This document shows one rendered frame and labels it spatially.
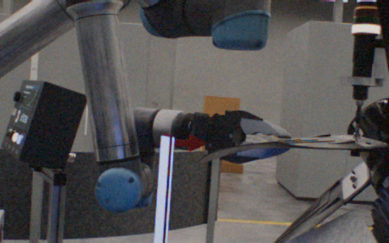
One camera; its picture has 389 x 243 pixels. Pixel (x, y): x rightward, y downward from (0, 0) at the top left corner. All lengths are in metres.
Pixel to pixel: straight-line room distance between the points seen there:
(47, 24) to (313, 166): 6.10
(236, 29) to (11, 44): 0.53
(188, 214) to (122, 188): 1.99
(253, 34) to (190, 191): 2.20
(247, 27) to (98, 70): 0.31
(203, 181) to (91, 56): 2.07
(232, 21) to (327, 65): 6.31
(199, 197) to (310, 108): 4.17
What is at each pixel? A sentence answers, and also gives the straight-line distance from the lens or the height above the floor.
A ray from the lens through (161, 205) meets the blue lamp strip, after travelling 0.76.
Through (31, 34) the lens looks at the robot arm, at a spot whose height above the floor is 1.34.
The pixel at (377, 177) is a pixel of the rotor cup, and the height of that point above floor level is 1.13.
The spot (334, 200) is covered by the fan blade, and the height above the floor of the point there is 1.07.
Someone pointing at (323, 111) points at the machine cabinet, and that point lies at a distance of 6.99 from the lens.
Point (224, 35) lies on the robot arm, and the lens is 0.71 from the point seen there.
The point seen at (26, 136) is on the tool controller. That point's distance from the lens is 1.28.
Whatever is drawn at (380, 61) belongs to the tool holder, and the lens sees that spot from 0.93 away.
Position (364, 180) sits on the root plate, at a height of 1.12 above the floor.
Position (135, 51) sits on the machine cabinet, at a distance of 6.81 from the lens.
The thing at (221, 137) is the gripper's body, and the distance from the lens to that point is 0.97.
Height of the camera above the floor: 1.25
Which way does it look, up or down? 3 degrees down
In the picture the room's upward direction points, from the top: 4 degrees clockwise
